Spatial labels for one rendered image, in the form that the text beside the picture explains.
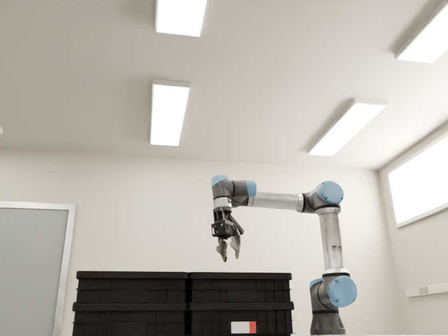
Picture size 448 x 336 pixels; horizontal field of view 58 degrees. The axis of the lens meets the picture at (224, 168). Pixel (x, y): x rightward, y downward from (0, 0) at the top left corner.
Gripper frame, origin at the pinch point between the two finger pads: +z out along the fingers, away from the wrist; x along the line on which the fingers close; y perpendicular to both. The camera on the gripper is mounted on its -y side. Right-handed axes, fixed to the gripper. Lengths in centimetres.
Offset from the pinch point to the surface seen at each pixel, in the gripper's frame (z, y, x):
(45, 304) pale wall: -40, -123, -315
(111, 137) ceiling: -206, -129, -222
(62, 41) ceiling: -194, 1, -126
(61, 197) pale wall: -157, -125, -303
